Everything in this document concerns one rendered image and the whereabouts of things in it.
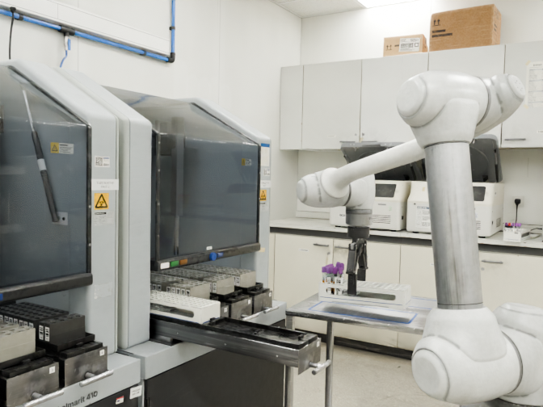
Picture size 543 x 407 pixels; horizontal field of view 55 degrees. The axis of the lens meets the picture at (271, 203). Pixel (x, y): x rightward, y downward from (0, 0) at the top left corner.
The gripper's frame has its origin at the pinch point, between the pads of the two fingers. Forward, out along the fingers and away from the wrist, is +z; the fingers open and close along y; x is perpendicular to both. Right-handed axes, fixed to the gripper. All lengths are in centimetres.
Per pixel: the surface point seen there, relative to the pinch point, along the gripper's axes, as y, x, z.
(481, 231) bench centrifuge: 191, -25, -4
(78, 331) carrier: -69, 57, 7
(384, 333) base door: 196, 37, 74
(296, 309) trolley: -9.4, 18.3, 8.8
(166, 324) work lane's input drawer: -40, 50, 11
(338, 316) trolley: -10.7, 2.5, 8.9
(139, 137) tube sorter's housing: -46, 56, -48
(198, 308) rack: -39, 38, 5
